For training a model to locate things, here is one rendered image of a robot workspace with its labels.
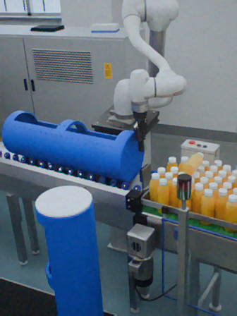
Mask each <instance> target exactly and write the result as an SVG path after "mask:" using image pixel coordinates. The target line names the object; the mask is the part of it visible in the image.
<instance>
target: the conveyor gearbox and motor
mask: <svg viewBox="0 0 237 316"><path fill-rule="evenodd" d="M126 238H127V251H128V255H129V256H130V262H129V264H128V275H130V276H132V281H133V284H134V287H135V290H136V291H137V293H138V295H139V296H140V297H141V298H142V299H143V300H145V301H153V300H156V299H158V298H160V297H162V296H163V295H165V294H162V295H160V296H158V297H156V298H153V299H150V300H148V299H144V298H143V297H142V296H141V295H140V294H139V292H138V290H137V287H136V286H139V287H146V286H149V285H151V284H152V282H153V274H154V262H153V257H154V256H155V253H156V250H155V248H156V230H155V229H154V228H152V227H149V226H145V225H142V224H138V223H137V224H135V225H134V226H133V228H132V229H131V230H130V231H129V232H128V233H127V234H126Z"/></svg>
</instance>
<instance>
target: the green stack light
mask: <svg viewBox="0 0 237 316"><path fill-rule="evenodd" d="M176 197H177V198H178V199H179V200H182V201H186V200H189V199H191V198H192V188H191V189H190V190H179V189H178V188H176Z"/></svg>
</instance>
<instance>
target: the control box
mask: <svg viewBox="0 0 237 316"><path fill-rule="evenodd" d="M189 141H191V140H189V139H187V140H186V141H185V142H184V143H183V144H182V145H181V157H187V158H188V159H189V158H190V157H191V156H192V155H194V154H197V153H198V152H200V153H202V154H203V156H204V157H203V161H208V162H209V167H211V166H214V162H215V161H217V160H219V155H220V145H217V144H213V143H208V142H201V141H197V140H193V141H195V143H194V144H190V143H189ZM198 144H201V146H200V147H198ZM205 144H206V146H207V147H203V145H205Z"/></svg>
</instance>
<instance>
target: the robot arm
mask: <svg viewBox="0 0 237 316"><path fill-rule="evenodd" d="M177 16H178V4H177V2H176V1H174V0H124V1H123V4H122V7H121V17H122V21H123V25H124V28H125V30H126V34H127V36H128V39H129V41H130V43H131V44H132V45H133V47H134V48H135V49H137V50H138V51H139V52H140V53H141V54H142V55H143V56H145V57H146V58H147V59H148V73H147V71H146V70H145V69H138V70H134V71H132V72H131V74H130V79H123V80H120V81H119V82H118V84H117V86H116V89H115V93H114V107H115V111H110V114H111V115H112V116H113V117H111V118H110V119H109V120H110V121H115V122H118V123H122V124H126V125H127V126H131V125H132V124H133V123H134V122H135V125H134V126H133V130H134V134H135V140H136V141H138V151H139V152H144V140H145V137H146V131H147V121H148V119H146V118H147V110H148V109H158V108H162V107H166V106H168V105H169V104H170V103H171V102H172V99H173V97H175V96H178V95H181V94H183V93H184V92H185V91H186V79H185V78H184V77H183V76H181V75H176V74H175V72H174V71H173V70H171V69H170V65H169V64H168V63H167V61H166V60H165V59H164V57H165V49H166V30H167V28H168V27H169V25H170V23H171V21H173V20H175V19H176V17H177ZM141 22H147V25H148V27H149V29H150V38H149V45H148V44H147V43H146V42H145V41H144V40H143V39H142V38H141V37H140V23H141Z"/></svg>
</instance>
